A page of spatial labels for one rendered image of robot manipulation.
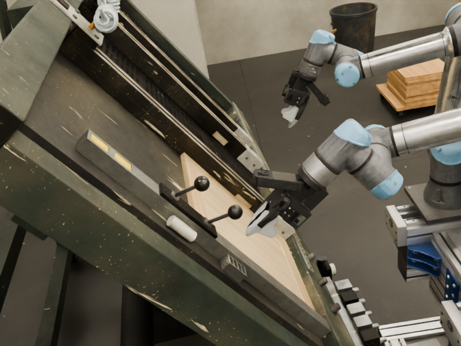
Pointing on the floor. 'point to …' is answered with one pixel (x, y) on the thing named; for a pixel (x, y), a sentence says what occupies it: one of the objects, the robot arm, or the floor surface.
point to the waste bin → (355, 25)
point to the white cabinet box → (178, 26)
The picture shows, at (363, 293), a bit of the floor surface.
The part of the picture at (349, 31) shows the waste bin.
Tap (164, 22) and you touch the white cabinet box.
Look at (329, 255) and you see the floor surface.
